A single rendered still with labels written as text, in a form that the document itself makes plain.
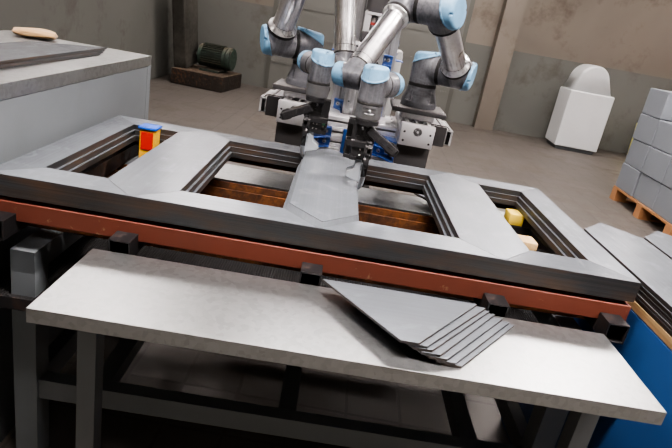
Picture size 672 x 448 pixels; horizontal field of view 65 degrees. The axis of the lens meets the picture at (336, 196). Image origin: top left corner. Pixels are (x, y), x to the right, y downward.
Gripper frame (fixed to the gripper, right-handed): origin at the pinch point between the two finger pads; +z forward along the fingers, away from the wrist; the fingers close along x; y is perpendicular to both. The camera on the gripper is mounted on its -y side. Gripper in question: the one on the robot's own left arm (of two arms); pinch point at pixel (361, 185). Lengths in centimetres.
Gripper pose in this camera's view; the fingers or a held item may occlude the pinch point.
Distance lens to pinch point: 158.4
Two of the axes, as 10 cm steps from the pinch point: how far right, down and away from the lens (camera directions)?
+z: -1.7, 9.3, 3.2
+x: -0.3, 3.2, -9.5
